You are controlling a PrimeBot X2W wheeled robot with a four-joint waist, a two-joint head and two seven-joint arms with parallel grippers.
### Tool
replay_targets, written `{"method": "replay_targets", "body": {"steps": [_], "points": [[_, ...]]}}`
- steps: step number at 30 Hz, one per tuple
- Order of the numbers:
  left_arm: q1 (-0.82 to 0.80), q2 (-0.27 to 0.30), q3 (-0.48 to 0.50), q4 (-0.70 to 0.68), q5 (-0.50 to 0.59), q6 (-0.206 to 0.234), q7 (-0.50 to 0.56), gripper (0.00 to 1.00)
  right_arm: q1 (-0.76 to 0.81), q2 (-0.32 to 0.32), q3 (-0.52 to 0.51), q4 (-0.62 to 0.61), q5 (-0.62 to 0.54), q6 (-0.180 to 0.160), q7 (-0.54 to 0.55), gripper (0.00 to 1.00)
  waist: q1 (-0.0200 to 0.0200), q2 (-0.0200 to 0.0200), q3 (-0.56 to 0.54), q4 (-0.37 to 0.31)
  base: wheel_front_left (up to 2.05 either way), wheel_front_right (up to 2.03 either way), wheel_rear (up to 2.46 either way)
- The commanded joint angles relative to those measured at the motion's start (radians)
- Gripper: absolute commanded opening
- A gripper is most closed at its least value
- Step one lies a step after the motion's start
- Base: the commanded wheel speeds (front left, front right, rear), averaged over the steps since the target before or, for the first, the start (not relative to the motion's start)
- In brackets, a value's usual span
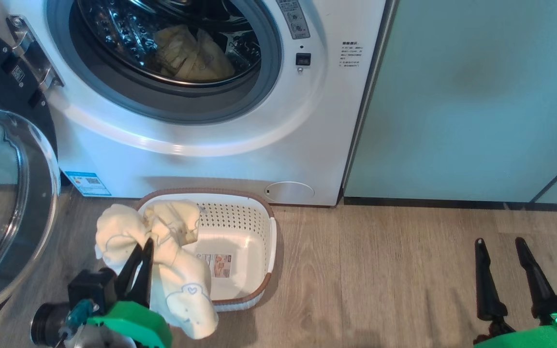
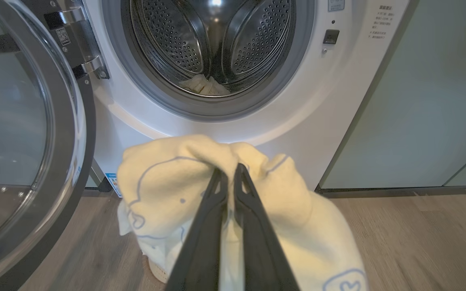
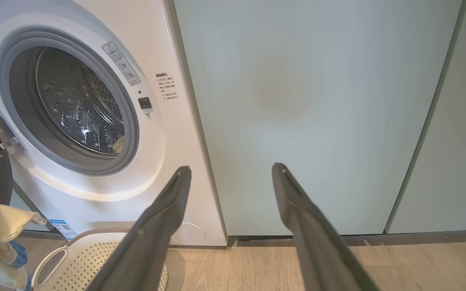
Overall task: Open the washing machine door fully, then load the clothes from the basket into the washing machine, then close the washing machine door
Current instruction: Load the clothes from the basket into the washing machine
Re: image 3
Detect white front-load washing machine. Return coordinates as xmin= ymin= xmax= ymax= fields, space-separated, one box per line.
xmin=0 ymin=0 xmax=229 ymax=247

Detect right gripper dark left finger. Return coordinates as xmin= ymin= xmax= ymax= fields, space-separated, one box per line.
xmin=86 ymin=165 xmax=193 ymax=291

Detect grey text notice label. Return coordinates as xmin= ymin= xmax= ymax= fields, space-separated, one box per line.
xmin=155 ymin=72 xmax=179 ymax=101

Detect round white filter cover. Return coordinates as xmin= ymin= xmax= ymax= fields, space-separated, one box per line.
xmin=172 ymin=221 xmax=207 ymax=246

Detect blue energy label sticker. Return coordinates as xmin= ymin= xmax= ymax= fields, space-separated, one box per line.
xmin=49 ymin=219 xmax=78 ymax=241

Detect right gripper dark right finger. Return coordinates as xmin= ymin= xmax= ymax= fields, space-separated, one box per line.
xmin=271 ymin=162 xmax=380 ymax=291

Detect white perforated basket brown rim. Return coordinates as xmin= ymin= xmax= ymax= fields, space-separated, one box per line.
xmin=31 ymin=228 xmax=169 ymax=291

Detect dark cabinet plinth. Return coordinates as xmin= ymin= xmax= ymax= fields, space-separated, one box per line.
xmin=227 ymin=229 xmax=466 ymax=248

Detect pale green cabinet panels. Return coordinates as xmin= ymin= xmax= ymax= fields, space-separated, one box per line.
xmin=174 ymin=0 xmax=465 ymax=237

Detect stainless steel washing machine drum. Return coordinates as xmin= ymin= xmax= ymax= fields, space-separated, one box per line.
xmin=34 ymin=46 xmax=125 ymax=156

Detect grey warning sticker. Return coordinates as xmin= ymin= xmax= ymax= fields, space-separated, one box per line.
xmin=102 ymin=41 xmax=142 ymax=86

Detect chrome door hinge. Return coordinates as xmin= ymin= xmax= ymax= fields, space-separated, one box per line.
xmin=0 ymin=99 xmax=28 ymax=157

